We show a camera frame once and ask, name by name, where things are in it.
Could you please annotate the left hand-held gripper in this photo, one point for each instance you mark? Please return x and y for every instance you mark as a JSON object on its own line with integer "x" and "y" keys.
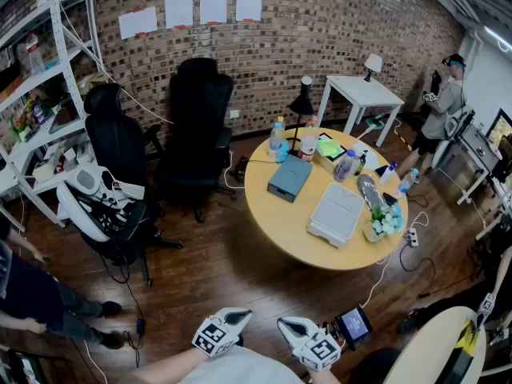
{"x": 212, "y": 336}

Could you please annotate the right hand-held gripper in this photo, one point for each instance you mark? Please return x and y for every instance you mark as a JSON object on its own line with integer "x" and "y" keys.
{"x": 320, "y": 352}

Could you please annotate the blue-grey tray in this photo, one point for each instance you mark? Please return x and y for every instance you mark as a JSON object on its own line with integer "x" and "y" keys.
{"x": 290, "y": 174}

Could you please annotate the person's right forearm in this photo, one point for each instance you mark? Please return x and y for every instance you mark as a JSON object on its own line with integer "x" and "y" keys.
{"x": 322, "y": 377}

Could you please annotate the person's left forearm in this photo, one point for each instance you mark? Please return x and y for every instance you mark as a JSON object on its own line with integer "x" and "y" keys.
{"x": 168, "y": 368}

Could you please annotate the light grey tray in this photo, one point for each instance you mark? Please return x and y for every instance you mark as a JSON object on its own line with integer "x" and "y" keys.
{"x": 338, "y": 214}

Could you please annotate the person's beige shirt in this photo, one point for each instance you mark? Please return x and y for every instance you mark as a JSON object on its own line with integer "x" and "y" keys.
{"x": 244, "y": 368}

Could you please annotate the small black monitor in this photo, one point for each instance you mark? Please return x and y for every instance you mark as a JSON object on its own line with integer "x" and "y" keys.
{"x": 354, "y": 326}

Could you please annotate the black stool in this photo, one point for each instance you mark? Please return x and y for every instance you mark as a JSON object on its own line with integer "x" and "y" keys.
{"x": 372, "y": 368}

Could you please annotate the black power adapter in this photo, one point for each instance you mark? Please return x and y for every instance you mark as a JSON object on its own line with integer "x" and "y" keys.
{"x": 140, "y": 326}

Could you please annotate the white round table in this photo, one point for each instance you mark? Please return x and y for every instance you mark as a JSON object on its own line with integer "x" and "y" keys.
{"x": 432, "y": 346}

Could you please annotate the blue flower pot plant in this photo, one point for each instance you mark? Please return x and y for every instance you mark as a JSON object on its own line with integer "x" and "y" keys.
{"x": 386, "y": 222}

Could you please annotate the white power strip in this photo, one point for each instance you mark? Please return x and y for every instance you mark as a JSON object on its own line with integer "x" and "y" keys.
{"x": 412, "y": 238}

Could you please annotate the grey shoe insole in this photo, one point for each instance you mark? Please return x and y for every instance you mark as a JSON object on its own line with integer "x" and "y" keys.
{"x": 370, "y": 190}

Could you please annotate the black small device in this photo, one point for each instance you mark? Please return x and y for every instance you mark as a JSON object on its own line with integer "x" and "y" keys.
{"x": 389, "y": 198}

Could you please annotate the white idle gripper device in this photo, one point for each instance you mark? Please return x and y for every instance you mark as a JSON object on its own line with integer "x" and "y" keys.
{"x": 128, "y": 192}

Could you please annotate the yellow black case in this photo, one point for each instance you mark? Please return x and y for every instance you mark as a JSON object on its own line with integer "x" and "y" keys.
{"x": 466, "y": 340}

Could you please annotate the wooden box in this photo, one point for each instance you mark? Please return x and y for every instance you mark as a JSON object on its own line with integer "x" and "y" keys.
{"x": 326, "y": 165}

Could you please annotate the purple tinted bottle blue cap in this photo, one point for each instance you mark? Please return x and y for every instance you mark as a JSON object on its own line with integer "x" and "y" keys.
{"x": 344, "y": 168}

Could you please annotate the dark green bottle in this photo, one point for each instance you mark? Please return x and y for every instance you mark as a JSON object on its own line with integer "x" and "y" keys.
{"x": 361, "y": 164}

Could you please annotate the smartphone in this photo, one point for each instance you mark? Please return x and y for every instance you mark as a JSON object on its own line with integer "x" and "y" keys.
{"x": 381, "y": 171}

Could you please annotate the clear bottle blue cap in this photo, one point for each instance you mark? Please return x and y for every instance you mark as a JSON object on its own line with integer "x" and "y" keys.
{"x": 275, "y": 140}

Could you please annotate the small white bottle blue cap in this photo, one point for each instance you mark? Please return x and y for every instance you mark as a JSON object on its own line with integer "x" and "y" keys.
{"x": 387, "y": 174}

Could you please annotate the slim water bottle blue cap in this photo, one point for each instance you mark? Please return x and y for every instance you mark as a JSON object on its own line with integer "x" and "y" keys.
{"x": 406, "y": 184}

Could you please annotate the green tissue pack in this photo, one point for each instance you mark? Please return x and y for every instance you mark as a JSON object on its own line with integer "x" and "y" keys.
{"x": 328, "y": 147}

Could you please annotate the white paper sheet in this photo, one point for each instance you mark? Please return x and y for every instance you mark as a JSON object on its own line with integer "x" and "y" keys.
{"x": 370, "y": 158}

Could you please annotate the large bottle red label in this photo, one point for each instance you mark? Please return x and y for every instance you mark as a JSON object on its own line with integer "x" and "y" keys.
{"x": 309, "y": 142}

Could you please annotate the white shell seat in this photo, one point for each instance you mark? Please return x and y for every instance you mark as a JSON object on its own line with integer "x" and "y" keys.
{"x": 76, "y": 214}

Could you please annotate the tall black office chair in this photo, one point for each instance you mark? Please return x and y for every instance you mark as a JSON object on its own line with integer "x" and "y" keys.
{"x": 200, "y": 126}

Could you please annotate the yellow cap water bottle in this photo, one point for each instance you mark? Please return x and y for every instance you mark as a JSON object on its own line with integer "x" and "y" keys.
{"x": 281, "y": 124}

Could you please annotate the black desk lamp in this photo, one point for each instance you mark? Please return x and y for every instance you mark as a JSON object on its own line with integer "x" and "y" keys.
{"x": 302, "y": 106}

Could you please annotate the white square table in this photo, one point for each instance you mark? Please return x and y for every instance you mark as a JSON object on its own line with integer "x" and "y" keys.
{"x": 362, "y": 92}

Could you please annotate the grey desk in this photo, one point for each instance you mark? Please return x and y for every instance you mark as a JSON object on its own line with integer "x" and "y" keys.
{"x": 472, "y": 150}

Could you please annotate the cardboard box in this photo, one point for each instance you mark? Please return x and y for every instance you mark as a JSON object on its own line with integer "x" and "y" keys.
{"x": 94, "y": 83}

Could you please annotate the white table lamp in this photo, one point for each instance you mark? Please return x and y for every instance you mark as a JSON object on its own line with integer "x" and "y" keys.
{"x": 373, "y": 63}

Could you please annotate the black computer monitor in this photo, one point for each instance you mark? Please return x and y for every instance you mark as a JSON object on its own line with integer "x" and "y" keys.
{"x": 502, "y": 128}

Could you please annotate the white paper orange tape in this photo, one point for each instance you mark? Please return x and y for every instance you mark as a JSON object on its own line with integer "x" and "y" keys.
{"x": 213, "y": 6}
{"x": 249, "y": 4}
{"x": 178, "y": 10}
{"x": 138, "y": 22}

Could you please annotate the clear plastic shelf bottle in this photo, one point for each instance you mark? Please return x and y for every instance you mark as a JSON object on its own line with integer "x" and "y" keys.
{"x": 34, "y": 56}

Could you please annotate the white metal shelf rack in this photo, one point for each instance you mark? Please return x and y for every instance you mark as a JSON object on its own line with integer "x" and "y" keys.
{"x": 56, "y": 34}

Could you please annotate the ceiling light strip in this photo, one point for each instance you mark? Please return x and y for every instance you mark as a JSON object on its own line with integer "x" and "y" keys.
{"x": 498, "y": 38}

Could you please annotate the white wall outlet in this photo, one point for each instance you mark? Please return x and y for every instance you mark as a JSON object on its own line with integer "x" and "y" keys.
{"x": 234, "y": 114}

